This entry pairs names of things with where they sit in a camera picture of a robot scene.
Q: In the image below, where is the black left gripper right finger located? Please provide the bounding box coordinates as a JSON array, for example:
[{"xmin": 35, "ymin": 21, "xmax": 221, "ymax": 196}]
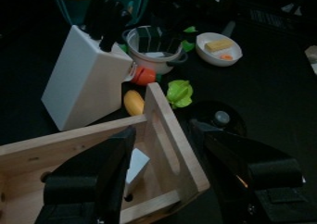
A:
[{"xmin": 189, "ymin": 118, "xmax": 317, "ymax": 224}]

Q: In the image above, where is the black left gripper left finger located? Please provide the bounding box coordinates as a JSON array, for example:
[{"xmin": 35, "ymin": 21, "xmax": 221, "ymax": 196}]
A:
[{"xmin": 34, "ymin": 125, "xmax": 138, "ymax": 224}]

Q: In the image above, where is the black pan lid grey knob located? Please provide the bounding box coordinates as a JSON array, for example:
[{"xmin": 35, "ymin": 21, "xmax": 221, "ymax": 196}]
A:
[{"xmin": 176, "ymin": 100, "xmax": 248, "ymax": 137}]

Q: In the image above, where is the wooden toolbox crate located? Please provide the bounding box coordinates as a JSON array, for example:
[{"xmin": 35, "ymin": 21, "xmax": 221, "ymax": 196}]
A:
[{"xmin": 0, "ymin": 81, "xmax": 210, "ymax": 224}]

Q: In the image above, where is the yellow lemon-shaped toy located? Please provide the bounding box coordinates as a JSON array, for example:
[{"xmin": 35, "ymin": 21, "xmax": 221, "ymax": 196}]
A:
[{"xmin": 123, "ymin": 89, "xmax": 146, "ymax": 117}]

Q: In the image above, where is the green lettuce leaf toy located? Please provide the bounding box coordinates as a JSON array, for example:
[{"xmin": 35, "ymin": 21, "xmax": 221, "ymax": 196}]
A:
[{"xmin": 166, "ymin": 80, "xmax": 194, "ymax": 109}]

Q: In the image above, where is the white knife block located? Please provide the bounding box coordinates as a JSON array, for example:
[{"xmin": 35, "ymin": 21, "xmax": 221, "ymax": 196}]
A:
[{"xmin": 40, "ymin": 24, "xmax": 135, "ymax": 132}]

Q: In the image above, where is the orange tomato toy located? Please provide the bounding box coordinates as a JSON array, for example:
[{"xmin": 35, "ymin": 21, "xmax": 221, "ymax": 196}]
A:
[{"xmin": 130, "ymin": 65, "xmax": 158, "ymax": 86}]

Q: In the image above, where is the white bowl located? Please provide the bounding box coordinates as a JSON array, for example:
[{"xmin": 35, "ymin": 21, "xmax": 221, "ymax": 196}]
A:
[{"xmin": 194, "ymin": 31, "xmax": 244, "ymax": 68}]

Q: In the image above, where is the yellow butter block toy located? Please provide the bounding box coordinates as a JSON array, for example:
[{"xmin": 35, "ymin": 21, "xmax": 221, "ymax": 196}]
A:
[{"xmin": 205, "ymin": 38, "xmax": 234, "ymax": 53}]

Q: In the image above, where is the green leaf toy piece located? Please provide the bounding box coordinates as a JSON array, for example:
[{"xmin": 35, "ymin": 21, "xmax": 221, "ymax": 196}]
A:
[{"xmin": 180, "ymin": 25, "xmax": 200, "ymax": 54}]

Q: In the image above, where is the black knife handle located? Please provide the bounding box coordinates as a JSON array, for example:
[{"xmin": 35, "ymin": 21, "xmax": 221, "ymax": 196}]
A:
[{"xmin": 83, "ymin": 0, "xmax": 134, "ymax": 53}]

